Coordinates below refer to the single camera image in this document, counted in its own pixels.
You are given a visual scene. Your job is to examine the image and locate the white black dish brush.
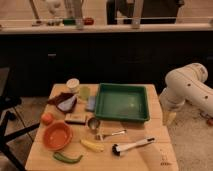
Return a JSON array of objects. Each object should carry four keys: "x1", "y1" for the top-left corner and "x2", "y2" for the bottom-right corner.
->
[{"x1": 112, "y1": 137, "x2": 155, "y2": 156}]

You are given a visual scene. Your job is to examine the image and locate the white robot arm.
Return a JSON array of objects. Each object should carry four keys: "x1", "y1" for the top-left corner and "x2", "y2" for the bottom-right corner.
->
[{"x1": 159, "y1": 63, "x2": 213, "y2": 126}]

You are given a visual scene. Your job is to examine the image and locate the red bowl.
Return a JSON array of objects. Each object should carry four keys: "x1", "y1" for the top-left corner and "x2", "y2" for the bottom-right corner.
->
[{"x1": 42, "y1": 121, "x2": 73, "y2": 151}]

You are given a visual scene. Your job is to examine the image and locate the green plastic tray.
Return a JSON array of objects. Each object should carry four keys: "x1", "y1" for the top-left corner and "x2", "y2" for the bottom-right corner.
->
[{"x1": 94, "y1": 83, "x2": 150, "y2": 123}]

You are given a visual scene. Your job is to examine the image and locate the silver measuring cup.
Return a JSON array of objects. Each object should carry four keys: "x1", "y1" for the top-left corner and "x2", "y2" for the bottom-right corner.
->
[{"x1": 87, "y1": 117, "x2": 100, "y2": 131}]

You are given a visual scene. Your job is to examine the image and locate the blue sponge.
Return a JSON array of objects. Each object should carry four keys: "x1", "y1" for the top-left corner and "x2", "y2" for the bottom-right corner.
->
[{"x1": 86, "y1": 96, "x2": 96, "y2": 111}]

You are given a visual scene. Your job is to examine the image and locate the pale yellow cup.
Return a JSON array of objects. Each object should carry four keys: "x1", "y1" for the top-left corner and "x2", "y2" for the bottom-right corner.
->
[{"x1": 79, "y1": 86, "x2": 90, "y2": 100}]

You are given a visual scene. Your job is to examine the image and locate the wooden block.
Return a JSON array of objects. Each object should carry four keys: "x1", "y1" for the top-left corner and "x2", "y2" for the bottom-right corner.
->
[{"x1": 65, "y1": 114, "x2": 87, "y2": 124}]

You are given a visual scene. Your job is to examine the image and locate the white round container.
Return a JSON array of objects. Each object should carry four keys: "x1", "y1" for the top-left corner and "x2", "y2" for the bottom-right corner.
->
[{"x1": 66, "y1": 78, "x2": 80, "y2": 93}]

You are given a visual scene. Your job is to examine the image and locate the dark red cloth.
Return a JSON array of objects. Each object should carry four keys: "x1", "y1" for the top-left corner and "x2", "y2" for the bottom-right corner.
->
[{"x1": 47, "y1": 92, "x2": 73, "y2": 105}]

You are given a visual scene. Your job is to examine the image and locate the green chili pepper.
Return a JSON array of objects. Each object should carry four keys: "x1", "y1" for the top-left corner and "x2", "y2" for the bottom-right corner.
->
[{"x1": 53, "y1": 152, "x2": 82, "y2": 164}]

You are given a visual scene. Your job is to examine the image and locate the small orange tomato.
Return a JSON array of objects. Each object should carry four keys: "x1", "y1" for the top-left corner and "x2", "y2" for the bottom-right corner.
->
[{"x1": 41, "y1": 113, "x2": 54, "y2": 125}]

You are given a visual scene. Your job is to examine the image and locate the black chair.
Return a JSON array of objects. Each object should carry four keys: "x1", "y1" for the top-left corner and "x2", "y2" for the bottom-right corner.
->
[{"x1": 0, "y1": 67, "x2": 39, "y2": 171}]

